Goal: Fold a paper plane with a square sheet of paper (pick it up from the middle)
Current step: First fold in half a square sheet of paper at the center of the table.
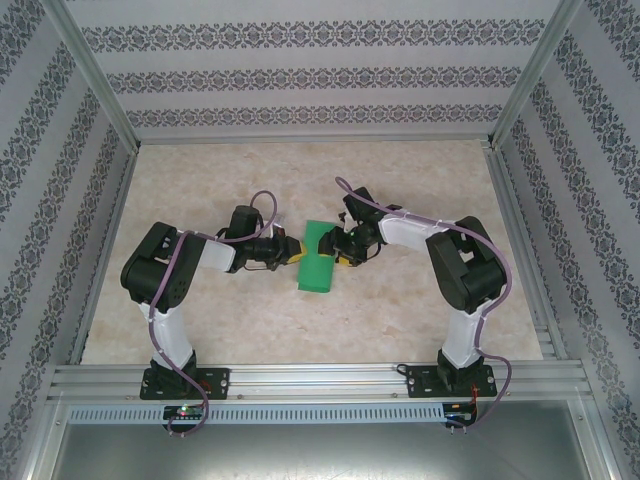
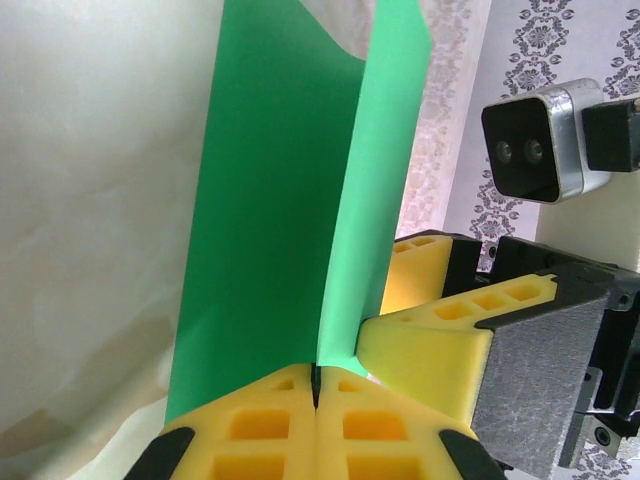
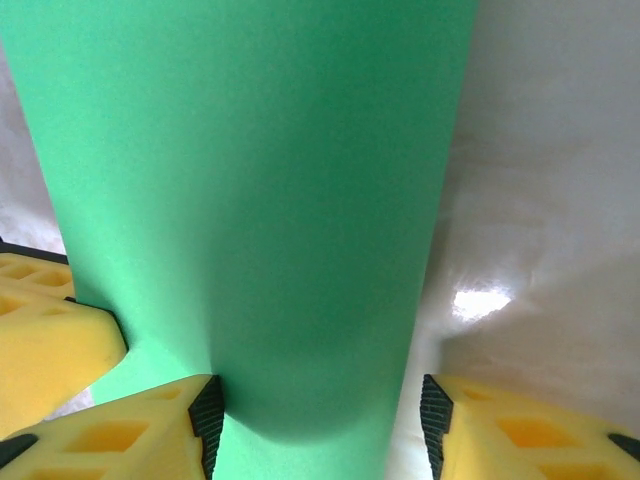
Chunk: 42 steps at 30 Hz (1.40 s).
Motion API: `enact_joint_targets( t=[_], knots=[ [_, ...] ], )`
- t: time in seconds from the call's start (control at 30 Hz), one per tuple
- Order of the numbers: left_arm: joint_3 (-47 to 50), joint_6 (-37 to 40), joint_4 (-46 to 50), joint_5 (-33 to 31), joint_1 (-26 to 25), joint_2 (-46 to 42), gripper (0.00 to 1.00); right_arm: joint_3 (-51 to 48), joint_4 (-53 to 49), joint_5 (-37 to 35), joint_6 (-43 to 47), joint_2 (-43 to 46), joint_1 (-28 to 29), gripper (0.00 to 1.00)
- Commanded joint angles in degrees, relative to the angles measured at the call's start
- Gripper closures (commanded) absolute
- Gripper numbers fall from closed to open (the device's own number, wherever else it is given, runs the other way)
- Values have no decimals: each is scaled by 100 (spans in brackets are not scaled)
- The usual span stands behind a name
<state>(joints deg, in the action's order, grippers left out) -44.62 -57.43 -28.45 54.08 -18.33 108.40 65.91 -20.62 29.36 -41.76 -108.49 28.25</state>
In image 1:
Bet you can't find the green paper sheet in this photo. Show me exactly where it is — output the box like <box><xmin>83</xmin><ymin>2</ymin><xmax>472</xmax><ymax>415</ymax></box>
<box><xmin>296</xmin><ymin>219</ymin><xmax>337</xmax><ymax>294</ymax></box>

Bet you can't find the grey metal sheet panel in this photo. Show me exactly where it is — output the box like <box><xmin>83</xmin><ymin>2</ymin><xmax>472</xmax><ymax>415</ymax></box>
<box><xmin>29</xmin><ymin>394</ymin><xmax>616</xmax><ymax>480</ymax></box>

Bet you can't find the left controller circuit board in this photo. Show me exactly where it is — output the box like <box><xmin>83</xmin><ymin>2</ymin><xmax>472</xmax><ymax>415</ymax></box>
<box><xmin>163</xmin><ymin>405</ymin><xmax>206</xmax><ymax>426</ymax></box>

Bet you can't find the controller circuit board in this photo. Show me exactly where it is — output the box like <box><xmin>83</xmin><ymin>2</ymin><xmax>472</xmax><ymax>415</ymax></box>
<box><xmin>163</xmin><ymin>405</ymin><xmax>206</xmax><ymax>426</ymax></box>
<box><xmin>443</xmin><ymin>402</ymin><xmax>479</xmax><ymax>426</ymax></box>

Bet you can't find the right controller circuit board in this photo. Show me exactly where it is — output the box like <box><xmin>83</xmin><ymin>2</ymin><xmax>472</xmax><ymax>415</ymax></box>
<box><xmin>443</xmin><ymin>402</ymin><xmax>479</xmax><ymax>426</ymax></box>

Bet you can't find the aluminium mounting rail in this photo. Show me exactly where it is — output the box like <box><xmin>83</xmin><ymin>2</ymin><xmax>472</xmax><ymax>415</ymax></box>
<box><xmin>47</xmin><ymin>363</ymin><xmax>594</xmax><ymax>401</ymax></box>

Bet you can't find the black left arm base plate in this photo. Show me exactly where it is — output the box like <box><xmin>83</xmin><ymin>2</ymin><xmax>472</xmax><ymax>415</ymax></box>
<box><xmin>140</xmin><ymin>367</ymin><xmax>232</xmax><ymax>401</ymax></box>

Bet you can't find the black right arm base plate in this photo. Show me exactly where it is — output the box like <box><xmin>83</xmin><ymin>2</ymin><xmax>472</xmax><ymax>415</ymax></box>
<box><xmin>398</xmin><ymin>364</ymin><xmax>494</xmax><ymax>400</ymax></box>

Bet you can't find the slotted grey cable duct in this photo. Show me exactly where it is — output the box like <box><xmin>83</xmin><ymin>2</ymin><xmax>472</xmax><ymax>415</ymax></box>
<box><xmin>67</xmin><ymin>403</ymin><xmax>446</xmax><ymax>424</ymax></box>

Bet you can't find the aluminium side rail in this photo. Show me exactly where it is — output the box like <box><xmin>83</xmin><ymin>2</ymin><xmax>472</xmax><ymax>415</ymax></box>
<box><xmin>481</xmin><ymin>144</ymin><xmax>569</xmax><ymax>361</ymax></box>
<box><xmin>69</xmin><ymin>147</ymin><xmax>140</xmax><ymax>366</ymax></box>

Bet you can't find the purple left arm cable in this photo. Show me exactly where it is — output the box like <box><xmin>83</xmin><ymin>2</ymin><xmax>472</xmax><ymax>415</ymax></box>
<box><xmin>148</xmin><ymin>191</ymin><xmax>281</xmax><ymax>439</ymax></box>

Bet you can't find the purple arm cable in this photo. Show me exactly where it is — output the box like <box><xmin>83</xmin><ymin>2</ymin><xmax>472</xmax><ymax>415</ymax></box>
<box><xmin>148</xmin><ymin>191</ymin><xmax>281</xmax><ymax>439</ymax></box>
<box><xmin>333</xmin><ymin>175</ymin><xmax>514</xmax><ymax>434</ymax></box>

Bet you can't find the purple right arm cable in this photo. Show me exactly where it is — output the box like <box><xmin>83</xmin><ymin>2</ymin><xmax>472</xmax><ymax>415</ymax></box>
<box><xmin>333</xmin><ymin>175</ymin><xmax>514</xmax><ymax>434</ymax></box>

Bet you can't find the aluminium frame post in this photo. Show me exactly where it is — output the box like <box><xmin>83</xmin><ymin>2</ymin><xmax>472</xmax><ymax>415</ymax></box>
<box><xmin>486</xmin><ymin>0</ymin><xmax>586</xmax><ymax>149</ymax></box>
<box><xmin>42</xmin><ymin>0</ymin><xmax>142</xmax><ymax>151</ymax></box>

